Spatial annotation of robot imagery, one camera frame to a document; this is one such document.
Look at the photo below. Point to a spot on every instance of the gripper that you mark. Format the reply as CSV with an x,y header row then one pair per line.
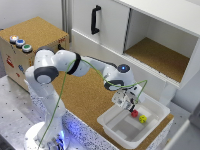
x,y
120,98

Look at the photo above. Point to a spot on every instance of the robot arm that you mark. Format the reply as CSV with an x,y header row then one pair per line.
x,y
46,72

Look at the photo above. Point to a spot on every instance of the pink block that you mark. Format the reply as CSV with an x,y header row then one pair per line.
x,y
134,113

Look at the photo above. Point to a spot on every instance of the white plastic box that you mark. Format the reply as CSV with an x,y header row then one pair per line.
x,y
116,125

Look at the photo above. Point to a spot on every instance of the yellow block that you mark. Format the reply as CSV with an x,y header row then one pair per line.
x,y
142,119

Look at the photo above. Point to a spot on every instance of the wooden drawer box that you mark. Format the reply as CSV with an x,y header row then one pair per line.
x,y
33,31

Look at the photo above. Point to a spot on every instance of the white sliding door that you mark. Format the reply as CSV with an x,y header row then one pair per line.
x,y
110,23

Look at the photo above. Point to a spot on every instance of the white cabinet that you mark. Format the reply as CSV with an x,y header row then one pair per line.
x,y
160,20

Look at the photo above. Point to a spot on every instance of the green button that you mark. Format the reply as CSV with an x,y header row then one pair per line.
x,y
26,47

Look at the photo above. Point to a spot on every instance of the blue button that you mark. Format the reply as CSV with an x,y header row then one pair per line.
x,y
20,42

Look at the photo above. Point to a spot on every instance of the red button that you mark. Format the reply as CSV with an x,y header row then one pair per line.
x,y
13,39

